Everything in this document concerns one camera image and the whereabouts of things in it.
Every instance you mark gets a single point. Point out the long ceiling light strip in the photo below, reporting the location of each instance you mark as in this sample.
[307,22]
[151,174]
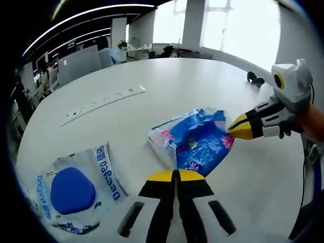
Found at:
[83,22]

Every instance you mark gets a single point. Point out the grey office partition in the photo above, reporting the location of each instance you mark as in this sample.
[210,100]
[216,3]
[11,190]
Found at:
[78,65]

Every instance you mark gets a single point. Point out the white power strip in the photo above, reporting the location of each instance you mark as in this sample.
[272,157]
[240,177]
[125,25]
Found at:
[101,105]

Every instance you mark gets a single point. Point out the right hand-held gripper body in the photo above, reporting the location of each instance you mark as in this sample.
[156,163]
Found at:
[293,86]

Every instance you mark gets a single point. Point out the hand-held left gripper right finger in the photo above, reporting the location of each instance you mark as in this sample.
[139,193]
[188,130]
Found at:
[200,215]

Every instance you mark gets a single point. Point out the small black object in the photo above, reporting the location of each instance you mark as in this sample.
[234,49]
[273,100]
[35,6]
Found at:
[255,80]

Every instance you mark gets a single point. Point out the blue plastic bag item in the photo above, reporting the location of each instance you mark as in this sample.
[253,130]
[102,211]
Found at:
[202,146]

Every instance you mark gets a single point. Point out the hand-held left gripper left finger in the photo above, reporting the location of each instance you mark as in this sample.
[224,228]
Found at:
[149,215]

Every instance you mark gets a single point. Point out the grey mesh chair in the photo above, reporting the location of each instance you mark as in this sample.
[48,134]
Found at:
[311,215]

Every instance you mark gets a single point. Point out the blue white wipes packet item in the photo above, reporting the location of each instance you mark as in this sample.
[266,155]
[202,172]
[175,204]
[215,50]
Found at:
[73,189]

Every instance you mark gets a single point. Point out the green potted plant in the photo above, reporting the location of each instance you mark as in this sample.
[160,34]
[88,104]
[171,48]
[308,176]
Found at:
[123,45]

